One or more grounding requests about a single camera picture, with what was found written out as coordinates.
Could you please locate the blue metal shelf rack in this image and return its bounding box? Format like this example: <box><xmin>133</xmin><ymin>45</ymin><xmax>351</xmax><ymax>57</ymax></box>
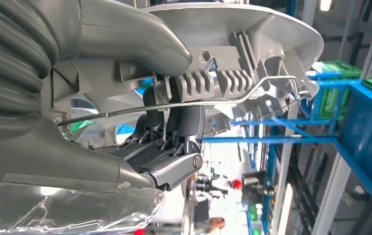
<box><xmin>202</xmin><ymin>70</ymin><xmax>372</xmax><ymax>235</ymax></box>

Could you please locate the person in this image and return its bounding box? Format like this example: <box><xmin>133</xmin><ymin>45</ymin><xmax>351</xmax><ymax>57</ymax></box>
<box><xmin>205</xmin><ymin>216</ymin><xmax>226</xmax><ymax>235</ymax></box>

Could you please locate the white metal beam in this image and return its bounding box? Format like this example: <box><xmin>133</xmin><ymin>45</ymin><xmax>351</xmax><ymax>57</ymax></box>
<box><xmin>310</xmin><ymin>152</ymin><xmax>352</xmax><ymax>235</ymax></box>
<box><xmin>271</xmin><ymin>103</ymin><xmax>300</xmax><ymax>235</ymax></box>

